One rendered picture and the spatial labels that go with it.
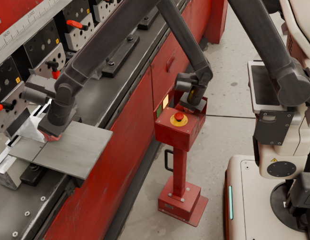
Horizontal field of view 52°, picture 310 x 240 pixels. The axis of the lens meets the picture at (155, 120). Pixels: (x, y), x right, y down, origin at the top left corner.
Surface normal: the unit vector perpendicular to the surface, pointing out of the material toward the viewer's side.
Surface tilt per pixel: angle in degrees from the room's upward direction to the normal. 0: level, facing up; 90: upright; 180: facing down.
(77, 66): 73
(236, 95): 0
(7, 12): 90
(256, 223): 0
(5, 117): 90
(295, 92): 84
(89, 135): 0
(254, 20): 86
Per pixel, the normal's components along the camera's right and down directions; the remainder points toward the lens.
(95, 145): -0.04, -0.68
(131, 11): -0.09, 0.63
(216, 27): -0.36, 0.69
